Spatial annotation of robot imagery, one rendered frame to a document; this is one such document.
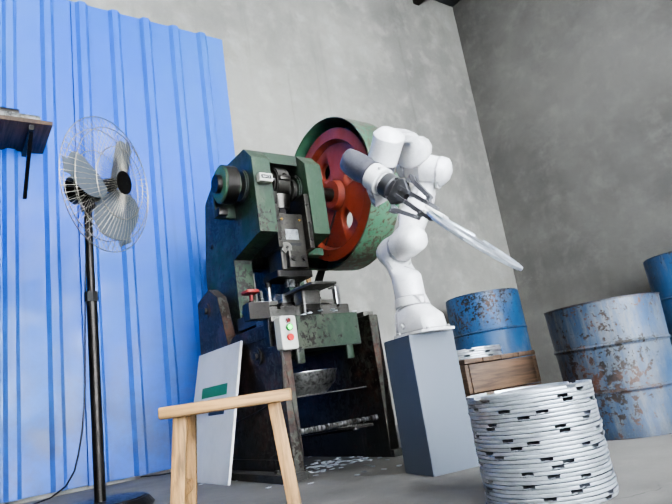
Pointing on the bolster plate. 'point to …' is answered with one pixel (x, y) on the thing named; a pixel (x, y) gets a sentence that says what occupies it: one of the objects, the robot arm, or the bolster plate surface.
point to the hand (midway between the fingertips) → (435, 214)
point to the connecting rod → (282, 188)
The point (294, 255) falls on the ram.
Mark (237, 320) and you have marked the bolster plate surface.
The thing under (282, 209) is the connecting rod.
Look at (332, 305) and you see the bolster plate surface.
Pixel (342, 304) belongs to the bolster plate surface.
